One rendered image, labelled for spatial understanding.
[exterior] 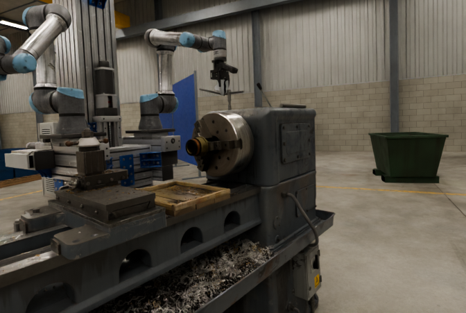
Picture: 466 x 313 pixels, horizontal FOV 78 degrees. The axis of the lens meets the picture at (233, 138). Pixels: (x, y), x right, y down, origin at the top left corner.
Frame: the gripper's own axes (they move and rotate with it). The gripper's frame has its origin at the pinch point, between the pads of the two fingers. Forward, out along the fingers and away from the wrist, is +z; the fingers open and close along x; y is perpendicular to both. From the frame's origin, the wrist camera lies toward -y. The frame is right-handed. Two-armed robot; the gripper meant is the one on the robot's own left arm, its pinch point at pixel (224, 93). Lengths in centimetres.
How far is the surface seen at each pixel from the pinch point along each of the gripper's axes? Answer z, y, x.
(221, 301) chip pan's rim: 79, -42, 54
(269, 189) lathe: 50, -33, 8
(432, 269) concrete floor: 135, -85, -137
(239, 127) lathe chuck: 19.0, -25.4, 19.3
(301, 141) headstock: 29, -33, -28
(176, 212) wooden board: 47, -30, 62
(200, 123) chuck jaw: 16.7, -7.5, 27.4
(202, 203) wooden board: 47, -30, 49
